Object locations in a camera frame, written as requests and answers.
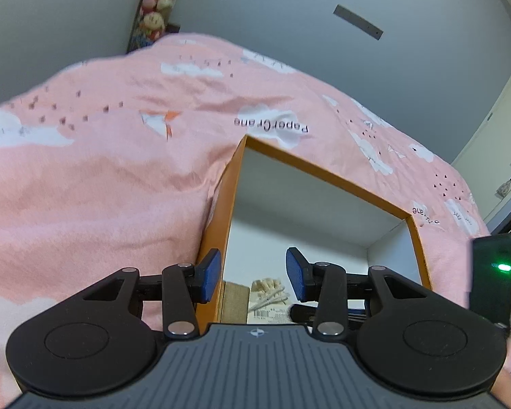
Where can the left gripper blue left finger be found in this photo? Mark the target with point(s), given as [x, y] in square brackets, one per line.
[207, 275]

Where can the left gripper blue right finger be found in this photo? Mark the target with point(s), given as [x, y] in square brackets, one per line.
[299, 272]

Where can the orange cardboard box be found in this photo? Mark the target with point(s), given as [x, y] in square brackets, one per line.
[268, 200]

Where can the white door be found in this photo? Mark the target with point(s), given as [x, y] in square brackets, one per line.
[485, 161]

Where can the pink cloud print blanket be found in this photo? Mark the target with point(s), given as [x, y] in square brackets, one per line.
[115, 162]

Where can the stuffed toy pile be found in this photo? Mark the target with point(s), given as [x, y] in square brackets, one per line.
[152, 22]

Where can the grey wall strip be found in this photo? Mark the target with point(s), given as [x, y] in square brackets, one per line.
[357, 21]

